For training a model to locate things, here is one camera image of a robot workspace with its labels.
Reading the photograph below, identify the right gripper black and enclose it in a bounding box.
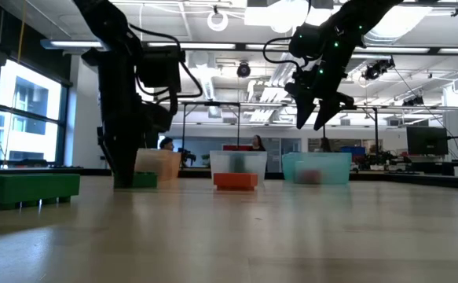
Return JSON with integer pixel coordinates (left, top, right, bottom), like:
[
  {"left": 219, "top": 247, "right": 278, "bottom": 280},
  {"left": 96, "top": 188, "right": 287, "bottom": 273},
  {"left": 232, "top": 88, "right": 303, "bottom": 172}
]
[{"left": 285, "top": 58, "right": 355, "bottom": 131}]

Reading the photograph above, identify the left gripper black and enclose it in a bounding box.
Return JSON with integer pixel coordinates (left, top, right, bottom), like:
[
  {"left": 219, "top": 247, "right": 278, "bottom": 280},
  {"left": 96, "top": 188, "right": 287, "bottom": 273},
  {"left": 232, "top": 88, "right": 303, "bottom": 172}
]
[{"left": 97, "top": 58, "right": 174, "bottom": 188}]

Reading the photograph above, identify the green toy brick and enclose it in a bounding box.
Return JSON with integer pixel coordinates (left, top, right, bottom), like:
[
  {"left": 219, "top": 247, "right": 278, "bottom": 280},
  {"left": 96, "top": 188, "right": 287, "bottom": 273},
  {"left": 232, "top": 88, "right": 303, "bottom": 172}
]
[
  {"left": 113, "top": 171, "right": 159, "bottom": 189},
  {"left": 0, "top": 173, "right": 81, "bottom": 211},
  {"left": 228, "top": 153, "right": 249, "bottom": 174}
]

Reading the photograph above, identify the red toy brick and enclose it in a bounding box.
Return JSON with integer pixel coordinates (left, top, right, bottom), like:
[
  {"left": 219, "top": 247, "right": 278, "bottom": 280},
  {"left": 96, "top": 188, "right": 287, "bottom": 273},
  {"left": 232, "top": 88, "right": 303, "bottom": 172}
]
[
  {"left": 297, "top": 168, "right": 324, "bottom": 185},
  {"left": 213, "top": 172, "right": 259, "bottom": 193}
]

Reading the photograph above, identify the person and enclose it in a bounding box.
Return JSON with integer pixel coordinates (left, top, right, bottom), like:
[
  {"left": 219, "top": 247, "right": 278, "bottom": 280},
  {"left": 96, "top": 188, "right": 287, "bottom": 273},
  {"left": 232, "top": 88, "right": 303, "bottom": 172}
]
[
  {"left": 318, "top": 136, "right": 334, "bottom": 153},
  {"left": 158, "top": 136, "right": 175, "bottom": 152},
  {"left": 250, "top": 134, "right": 267, "bottom": 153}
]

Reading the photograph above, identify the translucent orange plastic bin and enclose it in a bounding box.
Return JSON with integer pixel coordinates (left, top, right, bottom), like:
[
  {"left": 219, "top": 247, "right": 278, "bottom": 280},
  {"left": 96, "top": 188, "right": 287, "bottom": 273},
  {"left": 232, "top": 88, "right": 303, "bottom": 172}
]
[{"left": 134, "top": 148, "right": 182, "bottom": 182}]

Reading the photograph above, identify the blue box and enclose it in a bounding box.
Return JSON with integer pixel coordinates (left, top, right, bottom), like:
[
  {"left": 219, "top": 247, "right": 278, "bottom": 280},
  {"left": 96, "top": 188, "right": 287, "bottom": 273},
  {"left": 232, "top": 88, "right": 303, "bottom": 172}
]
[{"left": 340, "top": 145, "right": 367, "bottom": 156}]

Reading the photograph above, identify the translucent teal plastic bin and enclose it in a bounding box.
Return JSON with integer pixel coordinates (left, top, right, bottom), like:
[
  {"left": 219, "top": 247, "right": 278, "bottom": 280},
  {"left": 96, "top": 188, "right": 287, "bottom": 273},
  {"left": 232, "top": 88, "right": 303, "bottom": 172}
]
[{"left": 281, "top": 152, "right": 354, "bottom": 186}]

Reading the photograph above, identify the long ceiling light strip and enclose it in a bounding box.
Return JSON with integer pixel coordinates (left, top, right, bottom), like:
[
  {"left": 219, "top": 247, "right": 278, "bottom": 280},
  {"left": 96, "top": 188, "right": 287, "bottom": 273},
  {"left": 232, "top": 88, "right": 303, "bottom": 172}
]
[
  {"left": 244, "top": 42, "right": 458, "bottom": 56},
  {"left": 39, "top": 38, "right": 237, "bottom": 51}
]

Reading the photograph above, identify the large window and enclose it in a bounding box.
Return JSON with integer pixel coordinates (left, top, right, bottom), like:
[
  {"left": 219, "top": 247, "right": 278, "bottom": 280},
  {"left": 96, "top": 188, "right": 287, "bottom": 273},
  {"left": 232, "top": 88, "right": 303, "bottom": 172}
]
[{"left": 0, "top": 58, "right": 71, "bottom": 166}]

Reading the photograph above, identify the clear plastic bin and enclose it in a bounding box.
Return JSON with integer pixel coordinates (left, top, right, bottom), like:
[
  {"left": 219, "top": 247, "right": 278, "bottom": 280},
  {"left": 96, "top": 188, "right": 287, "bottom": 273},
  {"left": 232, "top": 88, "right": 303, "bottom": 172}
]
[{"left": 209, "top": 149, "right": 269, "bottom": 186}]

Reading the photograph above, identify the black computer monitor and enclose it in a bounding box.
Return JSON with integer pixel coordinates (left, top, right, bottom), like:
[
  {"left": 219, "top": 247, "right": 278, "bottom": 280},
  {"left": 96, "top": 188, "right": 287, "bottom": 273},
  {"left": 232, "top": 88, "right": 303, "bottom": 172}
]
[{"left": 405, "top": 125, "right": 449, "bottom": 156}]

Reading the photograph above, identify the black station frame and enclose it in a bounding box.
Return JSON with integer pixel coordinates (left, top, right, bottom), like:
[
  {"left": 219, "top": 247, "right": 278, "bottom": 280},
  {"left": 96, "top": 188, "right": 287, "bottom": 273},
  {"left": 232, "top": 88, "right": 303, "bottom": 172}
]
[
  {"left": 318, "top": 104, "right": 381, "bottom": 158},
  {"left": 181, "top": 101, "right": 242, "bottom": 158}
]

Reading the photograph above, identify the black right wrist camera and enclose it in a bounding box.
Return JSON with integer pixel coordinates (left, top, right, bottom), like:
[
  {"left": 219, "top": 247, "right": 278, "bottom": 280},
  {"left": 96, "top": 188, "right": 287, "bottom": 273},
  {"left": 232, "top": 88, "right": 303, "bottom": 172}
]
[{"left": 288, "top": 23, "right": 326, "bottom": 60}]

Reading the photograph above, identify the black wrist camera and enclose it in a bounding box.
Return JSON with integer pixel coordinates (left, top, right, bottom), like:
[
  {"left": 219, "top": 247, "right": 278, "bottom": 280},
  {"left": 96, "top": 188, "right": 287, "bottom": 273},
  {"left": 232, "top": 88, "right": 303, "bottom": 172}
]
[
  {"left": 288, "top": 23, "right": 326, "bottom": 60},
  {"left": 137, "top": 46, "right": 185, "bottom": 94}
]

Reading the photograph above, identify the black overhead camera rig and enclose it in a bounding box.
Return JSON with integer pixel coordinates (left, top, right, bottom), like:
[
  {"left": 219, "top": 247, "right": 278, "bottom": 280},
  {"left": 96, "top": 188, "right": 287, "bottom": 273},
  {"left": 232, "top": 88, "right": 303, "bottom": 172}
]
[
  {"left": 401, "top": 95, "right": 425, "bottom": 107},
  {"left": 361, "top": 57, "right": 397, "bottom": 82}
]

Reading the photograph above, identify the black round ceiling camera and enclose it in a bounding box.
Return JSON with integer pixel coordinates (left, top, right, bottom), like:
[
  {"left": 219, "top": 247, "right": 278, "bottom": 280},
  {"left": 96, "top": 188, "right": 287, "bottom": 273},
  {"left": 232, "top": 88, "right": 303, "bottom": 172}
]
[{"left": 236, "top": 61, "right": 252, "bottom": 79}]

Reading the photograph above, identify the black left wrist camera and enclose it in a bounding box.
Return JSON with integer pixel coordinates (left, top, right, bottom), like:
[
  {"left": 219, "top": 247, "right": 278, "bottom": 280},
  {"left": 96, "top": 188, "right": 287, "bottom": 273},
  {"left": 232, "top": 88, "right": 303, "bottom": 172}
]
[{"left": 137, "top": 46, "right": 185, "bottom": 94}]

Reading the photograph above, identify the silver ceiling duct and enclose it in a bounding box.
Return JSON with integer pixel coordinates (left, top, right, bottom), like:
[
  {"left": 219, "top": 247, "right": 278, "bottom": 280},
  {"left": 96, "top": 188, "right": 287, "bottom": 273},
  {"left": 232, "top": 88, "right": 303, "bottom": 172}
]
[{"left": 346, "top": 0, "right": 434, "bottom": 82}]

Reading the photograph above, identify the white hanging ring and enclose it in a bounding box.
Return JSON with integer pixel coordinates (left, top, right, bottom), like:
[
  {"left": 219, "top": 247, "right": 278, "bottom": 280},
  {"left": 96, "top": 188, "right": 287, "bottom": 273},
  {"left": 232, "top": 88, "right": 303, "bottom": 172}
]
[{"left": 207, "top": 9, "right": 229, "bottom": 32}]

